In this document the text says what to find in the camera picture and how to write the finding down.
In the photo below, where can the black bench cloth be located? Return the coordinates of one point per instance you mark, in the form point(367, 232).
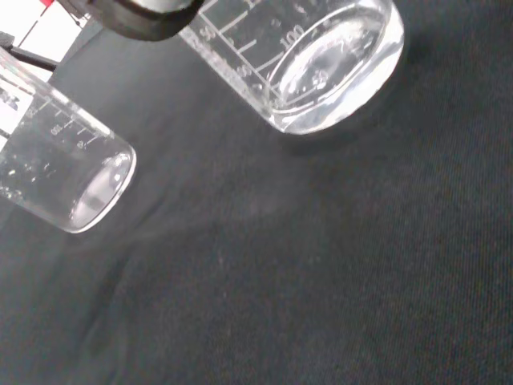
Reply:
point(280, 260)

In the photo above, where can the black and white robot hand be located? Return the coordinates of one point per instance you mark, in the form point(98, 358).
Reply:
point(136, 24)

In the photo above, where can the black tripod leg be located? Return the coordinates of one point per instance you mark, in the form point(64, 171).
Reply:
point(28, 56)

